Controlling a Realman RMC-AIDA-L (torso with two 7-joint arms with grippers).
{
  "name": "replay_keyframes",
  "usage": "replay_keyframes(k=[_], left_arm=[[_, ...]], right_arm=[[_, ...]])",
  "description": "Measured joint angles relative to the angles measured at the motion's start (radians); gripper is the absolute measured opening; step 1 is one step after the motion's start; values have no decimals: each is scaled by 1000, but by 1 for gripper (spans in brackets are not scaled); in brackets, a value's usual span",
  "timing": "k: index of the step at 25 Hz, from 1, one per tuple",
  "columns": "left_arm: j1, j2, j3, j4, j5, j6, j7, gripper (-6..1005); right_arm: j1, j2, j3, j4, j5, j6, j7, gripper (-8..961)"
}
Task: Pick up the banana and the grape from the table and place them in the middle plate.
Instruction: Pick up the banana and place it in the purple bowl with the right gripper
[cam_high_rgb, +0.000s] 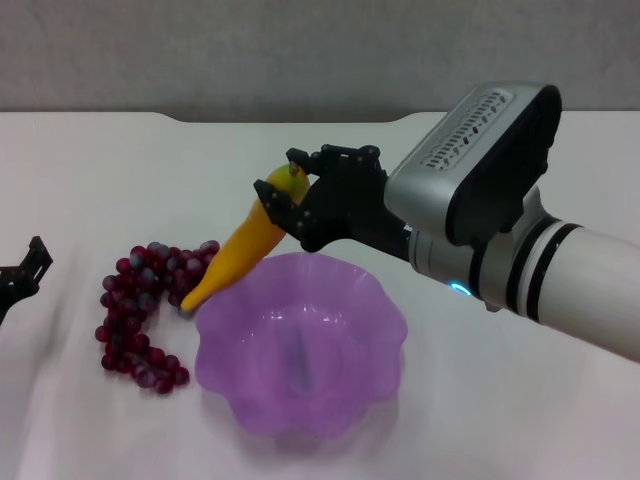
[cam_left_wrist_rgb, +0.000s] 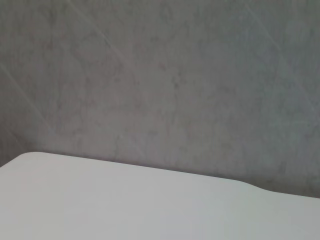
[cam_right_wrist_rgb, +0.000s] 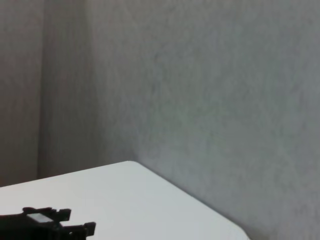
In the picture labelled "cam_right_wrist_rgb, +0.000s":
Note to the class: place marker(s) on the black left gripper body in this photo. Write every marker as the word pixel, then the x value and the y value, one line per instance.
pixel 25 230

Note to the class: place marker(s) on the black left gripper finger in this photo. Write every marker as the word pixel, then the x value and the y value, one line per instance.
pixel 63 215
pixel 88 228

